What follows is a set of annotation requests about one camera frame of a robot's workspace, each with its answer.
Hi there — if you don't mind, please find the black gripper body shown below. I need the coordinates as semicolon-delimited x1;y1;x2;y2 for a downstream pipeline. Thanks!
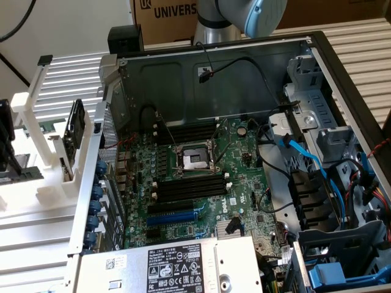
0;99;16;172

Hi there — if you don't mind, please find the green RAM stick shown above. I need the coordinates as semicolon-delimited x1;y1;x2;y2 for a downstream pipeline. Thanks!
0;166;43;186

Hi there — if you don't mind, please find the white parts rack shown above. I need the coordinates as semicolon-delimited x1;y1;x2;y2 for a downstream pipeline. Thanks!
0;54;94;219

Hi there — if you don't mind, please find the green circuit board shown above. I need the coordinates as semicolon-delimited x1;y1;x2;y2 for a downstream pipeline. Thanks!
13;119;67;136

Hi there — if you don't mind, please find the black graphics card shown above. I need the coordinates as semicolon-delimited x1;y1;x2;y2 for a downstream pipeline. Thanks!
59;98;87;183

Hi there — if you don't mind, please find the white corner fixture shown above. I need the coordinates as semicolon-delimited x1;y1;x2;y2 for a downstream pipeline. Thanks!
99;54;128;92

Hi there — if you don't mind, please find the black box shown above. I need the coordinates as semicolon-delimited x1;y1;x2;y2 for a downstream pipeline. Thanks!
108;24;144;56

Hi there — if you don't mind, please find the grey power supply with label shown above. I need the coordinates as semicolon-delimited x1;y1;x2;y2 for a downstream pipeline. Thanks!
73;234;263;293

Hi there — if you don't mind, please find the long black expansion slot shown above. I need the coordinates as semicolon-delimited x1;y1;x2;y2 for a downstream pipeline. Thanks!
147;200;196;216

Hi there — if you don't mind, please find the blue expansion slot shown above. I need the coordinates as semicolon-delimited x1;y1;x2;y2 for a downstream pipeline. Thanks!
145;210;199;227

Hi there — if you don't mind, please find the grey metal PC case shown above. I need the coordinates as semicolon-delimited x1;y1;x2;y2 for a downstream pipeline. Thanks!
65;30;391;293

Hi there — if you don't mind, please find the silver CPU socket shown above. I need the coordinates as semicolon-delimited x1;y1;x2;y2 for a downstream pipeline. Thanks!
172;140;221;179

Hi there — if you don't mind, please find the printed cardboard box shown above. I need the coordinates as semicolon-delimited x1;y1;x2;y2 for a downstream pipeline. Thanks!
130;0;201;46

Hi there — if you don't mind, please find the silver chipset heatsink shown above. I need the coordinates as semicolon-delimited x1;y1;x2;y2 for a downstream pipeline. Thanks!
216;219;244;236

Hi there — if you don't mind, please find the green Dell motherboard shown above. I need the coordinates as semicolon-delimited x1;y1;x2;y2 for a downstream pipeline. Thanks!
117;117;294;248

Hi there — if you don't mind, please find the grey metal disk bay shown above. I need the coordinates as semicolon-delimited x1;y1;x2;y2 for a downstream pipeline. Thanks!
296;219;389;275

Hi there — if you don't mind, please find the blue plastic disk caddy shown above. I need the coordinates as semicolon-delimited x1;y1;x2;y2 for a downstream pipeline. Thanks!
308;262;391;289

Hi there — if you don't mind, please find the plain brown cardboard box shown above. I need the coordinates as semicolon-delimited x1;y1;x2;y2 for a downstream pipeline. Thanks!
273;0;391;30

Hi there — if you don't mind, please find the black camera cable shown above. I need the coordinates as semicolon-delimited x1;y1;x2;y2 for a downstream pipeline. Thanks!
0;0;38;42

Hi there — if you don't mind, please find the red twisted wire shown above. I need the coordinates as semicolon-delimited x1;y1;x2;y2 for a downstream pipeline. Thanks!
365;139;391;158
105;136;138;151

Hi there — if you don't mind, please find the black data cable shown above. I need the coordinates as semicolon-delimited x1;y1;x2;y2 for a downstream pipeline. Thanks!
258;160;297;213

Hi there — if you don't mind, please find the silver metal disk bracket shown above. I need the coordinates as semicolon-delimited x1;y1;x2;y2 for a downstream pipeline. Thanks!
268;112;306;144

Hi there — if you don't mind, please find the blue SATA wire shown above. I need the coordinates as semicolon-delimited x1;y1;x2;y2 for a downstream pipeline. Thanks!
279;133;352;228
357;151;378;184

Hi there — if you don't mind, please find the black plastic cable holder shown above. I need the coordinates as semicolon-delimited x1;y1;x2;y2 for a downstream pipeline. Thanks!
288;169;338;231

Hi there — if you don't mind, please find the red yellow power wire bundle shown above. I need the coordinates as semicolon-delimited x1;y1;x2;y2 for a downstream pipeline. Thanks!
363;186;391;211

